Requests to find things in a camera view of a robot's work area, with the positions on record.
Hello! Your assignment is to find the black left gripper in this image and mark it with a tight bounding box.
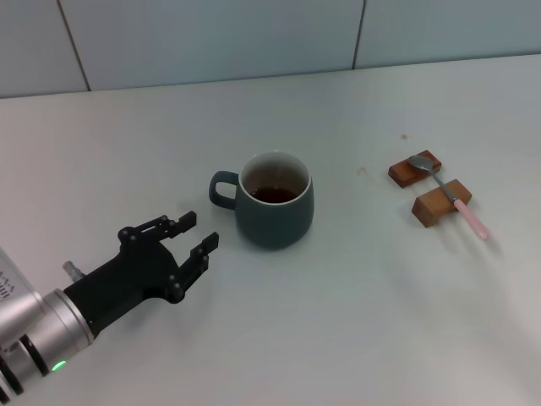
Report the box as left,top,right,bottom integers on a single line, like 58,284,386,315
63,210,221,337

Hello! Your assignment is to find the dark grey ceramic cup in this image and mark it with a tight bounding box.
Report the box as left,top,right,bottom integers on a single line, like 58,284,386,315
209,150,316,251

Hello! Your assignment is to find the metal spoon with pink handle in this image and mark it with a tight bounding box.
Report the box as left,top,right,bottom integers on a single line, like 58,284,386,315
407,154,489,242

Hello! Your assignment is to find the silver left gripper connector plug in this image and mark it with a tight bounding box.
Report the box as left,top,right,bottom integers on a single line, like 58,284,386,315
62,261,85,283

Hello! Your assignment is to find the flat dark wooden block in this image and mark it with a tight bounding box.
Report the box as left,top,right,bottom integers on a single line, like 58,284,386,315
388,150,445,189

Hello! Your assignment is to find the notched light wooden block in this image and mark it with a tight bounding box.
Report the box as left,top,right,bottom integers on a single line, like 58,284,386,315
412,178,473,229

